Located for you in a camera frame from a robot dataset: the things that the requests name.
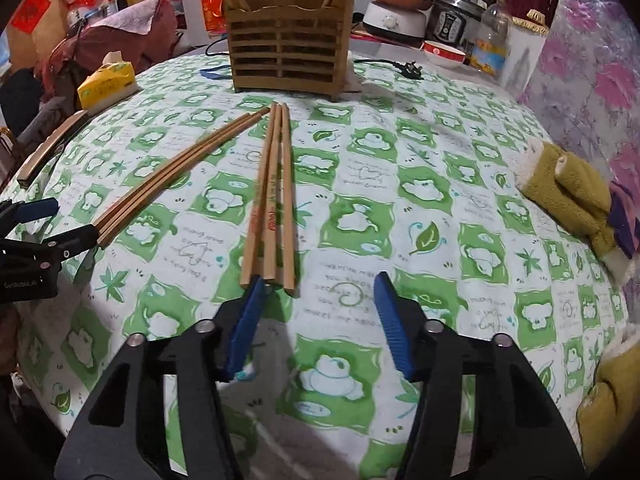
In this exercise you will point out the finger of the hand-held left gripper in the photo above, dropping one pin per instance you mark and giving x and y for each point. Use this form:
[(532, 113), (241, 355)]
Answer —
[(70, 242), (35, 209)]

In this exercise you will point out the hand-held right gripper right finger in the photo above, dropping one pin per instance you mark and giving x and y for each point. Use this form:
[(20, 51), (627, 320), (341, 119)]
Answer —
[(395, 330)]

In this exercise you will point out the clear plastic oil bottle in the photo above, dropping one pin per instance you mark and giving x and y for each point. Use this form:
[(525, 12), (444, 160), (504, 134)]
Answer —
[(490, 45)]

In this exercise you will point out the yellow tissue pack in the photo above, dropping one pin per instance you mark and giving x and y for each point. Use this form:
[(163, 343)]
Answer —
[(107, 82)]

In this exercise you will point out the white electric cooker base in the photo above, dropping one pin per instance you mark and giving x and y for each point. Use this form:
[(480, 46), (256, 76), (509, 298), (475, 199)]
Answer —
[(390, 22)]

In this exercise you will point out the white patterned cloth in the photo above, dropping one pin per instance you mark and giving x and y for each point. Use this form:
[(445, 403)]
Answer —
[(132, 20)]

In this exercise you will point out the long bamboo chopstick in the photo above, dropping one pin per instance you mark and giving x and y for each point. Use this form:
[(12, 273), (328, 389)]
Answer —
[(155, 193), (150, 178), (152, 185), (272, 210), (256, 217)]

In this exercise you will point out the red diamond poster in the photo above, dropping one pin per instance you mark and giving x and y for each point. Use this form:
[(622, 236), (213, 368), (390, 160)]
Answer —
[(31, 10)]

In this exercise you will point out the wooden slatted chopstick holder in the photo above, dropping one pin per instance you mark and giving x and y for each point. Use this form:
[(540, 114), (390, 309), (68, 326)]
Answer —
[(280, 50)]

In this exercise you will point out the red gift bag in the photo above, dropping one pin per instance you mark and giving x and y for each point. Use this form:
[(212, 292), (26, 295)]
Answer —
[(212, 15)]

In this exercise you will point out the red cloth covered furniture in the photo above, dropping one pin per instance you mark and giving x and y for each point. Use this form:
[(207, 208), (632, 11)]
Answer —
[(90, 50)]

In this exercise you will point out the purple cloth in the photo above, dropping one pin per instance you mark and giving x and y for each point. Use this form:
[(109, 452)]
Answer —
[(625, 220)]

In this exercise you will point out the red white bowl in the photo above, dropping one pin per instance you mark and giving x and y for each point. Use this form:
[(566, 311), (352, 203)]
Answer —
[(445, 56)]

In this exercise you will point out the black silver pressure cooker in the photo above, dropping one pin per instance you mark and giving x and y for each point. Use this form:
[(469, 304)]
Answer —
[(452, 25)]

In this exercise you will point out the brown leather phone case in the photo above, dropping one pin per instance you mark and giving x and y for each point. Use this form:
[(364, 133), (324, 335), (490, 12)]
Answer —
[(50, 145)]

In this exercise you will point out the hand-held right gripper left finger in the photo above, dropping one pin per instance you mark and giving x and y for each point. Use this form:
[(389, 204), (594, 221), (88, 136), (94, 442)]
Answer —
[(245, 330)]

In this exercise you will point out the pink floral plastic sheet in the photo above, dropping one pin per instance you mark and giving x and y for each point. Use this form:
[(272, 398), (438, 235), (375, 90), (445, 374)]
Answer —
[(595, 60)]

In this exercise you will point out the olive plush mitten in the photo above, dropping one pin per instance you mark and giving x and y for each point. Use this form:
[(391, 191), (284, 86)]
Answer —
[(610, 400), (565, 190)]

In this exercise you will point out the green white patterned tablecloth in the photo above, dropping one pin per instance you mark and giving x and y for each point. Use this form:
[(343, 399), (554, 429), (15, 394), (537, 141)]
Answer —
[(360, 175)]

